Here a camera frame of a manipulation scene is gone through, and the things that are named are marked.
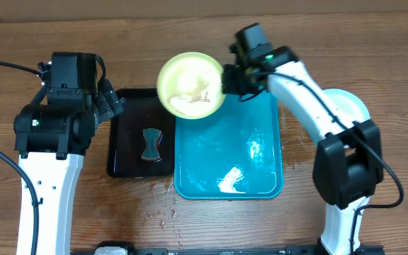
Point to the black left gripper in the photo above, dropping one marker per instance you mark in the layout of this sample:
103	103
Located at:
105	105

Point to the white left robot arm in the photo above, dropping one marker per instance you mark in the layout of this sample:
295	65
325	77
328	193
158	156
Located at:
55	182

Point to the yellow plate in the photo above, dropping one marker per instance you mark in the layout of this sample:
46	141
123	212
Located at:
189	85

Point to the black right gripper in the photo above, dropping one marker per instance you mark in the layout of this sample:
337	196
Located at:
231	74

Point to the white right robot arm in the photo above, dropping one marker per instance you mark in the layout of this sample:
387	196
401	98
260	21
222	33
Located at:
347	165

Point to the teal plastic serving tray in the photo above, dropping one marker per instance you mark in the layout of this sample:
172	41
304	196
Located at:
234	153

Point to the black rectangular water tray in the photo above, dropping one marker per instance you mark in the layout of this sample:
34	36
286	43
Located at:
142	109

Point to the light blue plate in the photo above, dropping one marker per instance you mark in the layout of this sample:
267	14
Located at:
349	103

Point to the green and orange sponge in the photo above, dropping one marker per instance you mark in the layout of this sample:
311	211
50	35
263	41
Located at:
152	138

